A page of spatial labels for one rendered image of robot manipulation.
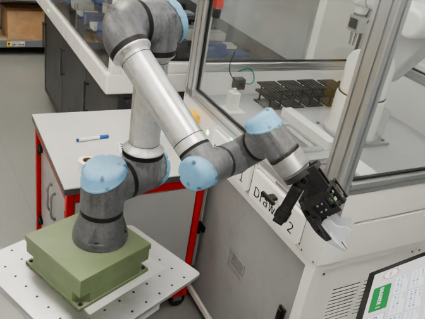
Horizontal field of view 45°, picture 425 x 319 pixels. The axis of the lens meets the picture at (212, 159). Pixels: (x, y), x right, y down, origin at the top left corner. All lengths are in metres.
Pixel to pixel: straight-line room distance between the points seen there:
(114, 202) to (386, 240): 0.90
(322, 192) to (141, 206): 1.04
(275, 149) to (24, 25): 4.50
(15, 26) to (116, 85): 2.99
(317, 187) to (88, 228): 0.61
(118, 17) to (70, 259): 0.63
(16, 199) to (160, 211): 1.29
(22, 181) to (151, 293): 1.99
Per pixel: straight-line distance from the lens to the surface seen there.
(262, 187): 1.75
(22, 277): 1.51
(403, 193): 1.69
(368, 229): 1.67
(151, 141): 1.38
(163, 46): 1.27
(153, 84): 1.12
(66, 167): 1.98
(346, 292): 1.85
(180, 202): 2.09
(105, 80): 2.50
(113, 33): 1.17
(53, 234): 1.48
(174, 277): 1.52
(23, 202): 3.14
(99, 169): 1.34
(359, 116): 1.39
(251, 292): 2.00
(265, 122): 1.10
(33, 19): 5.43
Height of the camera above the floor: 1.77
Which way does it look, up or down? 28 degrees down
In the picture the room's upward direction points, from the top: 10 degrees clockwise
